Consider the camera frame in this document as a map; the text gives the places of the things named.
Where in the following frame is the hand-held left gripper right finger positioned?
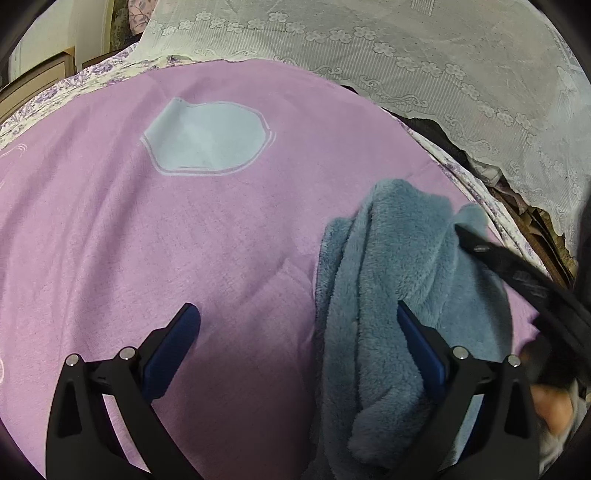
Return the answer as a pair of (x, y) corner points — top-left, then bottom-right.
(396, 300), (541, 480)

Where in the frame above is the blue fleece garment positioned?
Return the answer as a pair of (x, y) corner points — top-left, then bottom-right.
(314, 179), (539, 467)

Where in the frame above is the brown striped blanket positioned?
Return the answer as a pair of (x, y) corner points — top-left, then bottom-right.
(489, 185), (578, 283)

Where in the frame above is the white lace cloth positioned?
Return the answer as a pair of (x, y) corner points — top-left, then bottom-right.
(134, 0), (591, 241)

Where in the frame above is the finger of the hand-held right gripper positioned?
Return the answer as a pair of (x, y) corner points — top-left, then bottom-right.
(455, 224), (556, 302)

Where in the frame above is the person's right forearm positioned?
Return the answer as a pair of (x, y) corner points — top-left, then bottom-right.
(538, 385), (591, 469)

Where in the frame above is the person's right hand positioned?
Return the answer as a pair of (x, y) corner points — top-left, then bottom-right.
(530, 384), (577, 435)

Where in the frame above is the wooden cabinet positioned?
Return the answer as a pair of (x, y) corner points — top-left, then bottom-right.
(0, 46), (116, 121)

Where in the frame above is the lilac blanket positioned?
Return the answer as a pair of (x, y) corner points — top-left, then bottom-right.
(0, 59), (541, 480)

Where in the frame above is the purple floral bedsheet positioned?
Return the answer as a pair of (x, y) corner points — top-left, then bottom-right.
(0, 46), (555, 278)

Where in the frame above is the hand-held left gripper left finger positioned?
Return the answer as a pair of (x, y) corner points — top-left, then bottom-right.
(45, 302), (201, 480)

